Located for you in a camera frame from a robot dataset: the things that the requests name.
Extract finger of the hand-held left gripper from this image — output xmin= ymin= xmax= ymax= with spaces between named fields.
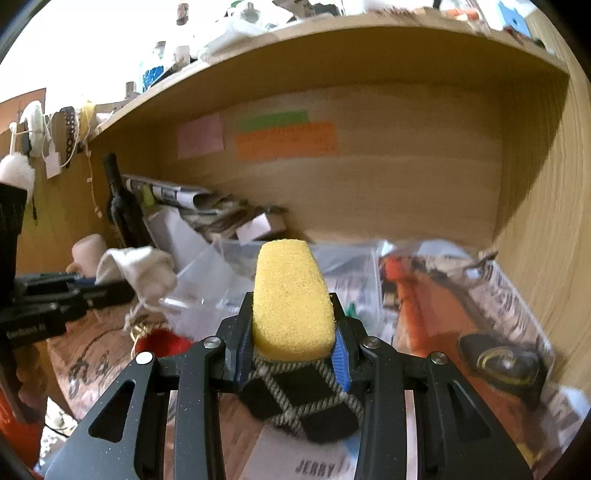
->
xmin=16 ymin=271 xmax=99 ymax=291
xmin=69 ymin=281 xmax=136 ymax=309

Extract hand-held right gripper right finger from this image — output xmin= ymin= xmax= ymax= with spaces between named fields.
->
xmin=327 ymin=292 xmax=534 ymax=480

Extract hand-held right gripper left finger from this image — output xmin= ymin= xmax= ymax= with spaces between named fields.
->
xmin=43 ymin=292 xmax=256 ymax=480

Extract white cloth pouch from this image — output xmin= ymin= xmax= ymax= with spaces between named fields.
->
xmin=95 ymin=246 xmax=179 ymax=306

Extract black checkered sock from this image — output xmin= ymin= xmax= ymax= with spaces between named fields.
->
xmin=239 ymin=353 xmax=366 ymax=445

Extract yellow sponge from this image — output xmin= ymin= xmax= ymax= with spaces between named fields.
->
xmin=252 ymin=239 xmax=337 ymax=362

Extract red knitted cloth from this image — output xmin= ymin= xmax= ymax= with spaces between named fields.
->
xmin=133 ymin=327 xmax=195 ymax=357

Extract clear plastic bag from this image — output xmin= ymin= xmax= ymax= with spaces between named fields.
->
xmin=158 ymin=237 xmax=386 ymax=334

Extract dark wine bottle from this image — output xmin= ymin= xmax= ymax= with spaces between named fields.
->
xmin=102 ymin=152 xmax=154 ymax=250

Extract orange tool in plastic bag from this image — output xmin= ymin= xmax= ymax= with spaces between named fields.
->
xmin=378 ymin=239 xmax=556 ymax=412

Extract white printed paper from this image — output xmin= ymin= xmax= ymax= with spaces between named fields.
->
xmin=240 ymin=422 xmax=362 ymax=480

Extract white fluffy pompom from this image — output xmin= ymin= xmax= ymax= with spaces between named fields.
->
xmin=0 ymin=154 xmax=36 ymax=205

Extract rolled newspapers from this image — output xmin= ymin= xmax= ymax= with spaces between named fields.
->
xmin=121 ymin=172 xmax=247 ymax=222

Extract small white box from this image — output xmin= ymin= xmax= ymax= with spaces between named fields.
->
xmin=236 ymin=211 xmax=288 ymax=244

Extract black lace ribbon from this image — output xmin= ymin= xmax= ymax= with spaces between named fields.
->
xmin=59 ymin=106 xmax=79 ymax=169

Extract wooden shelf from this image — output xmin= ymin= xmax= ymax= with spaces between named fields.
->
xmin=85 ymin=9 xmax=591 ymax=384

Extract pink sticky note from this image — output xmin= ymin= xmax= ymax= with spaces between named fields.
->
xmin=177 ymin=114 xmax=226 ymax=160

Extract printed newspaper sheet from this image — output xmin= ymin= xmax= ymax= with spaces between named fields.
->
xmin=471 ymin=258 xmax=585 ymax=467

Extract orange sticky note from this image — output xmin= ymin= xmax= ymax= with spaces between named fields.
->
xmin=235 ymin=121 xmax=339 ymax=162

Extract blue patterned cup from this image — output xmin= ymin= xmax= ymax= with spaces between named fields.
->
xmin=141 ymin=65 xmax=166 ymax=89

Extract green sticky note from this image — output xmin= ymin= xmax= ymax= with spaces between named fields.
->
xmin=237 ymin=110 xmax=310 ymax=133

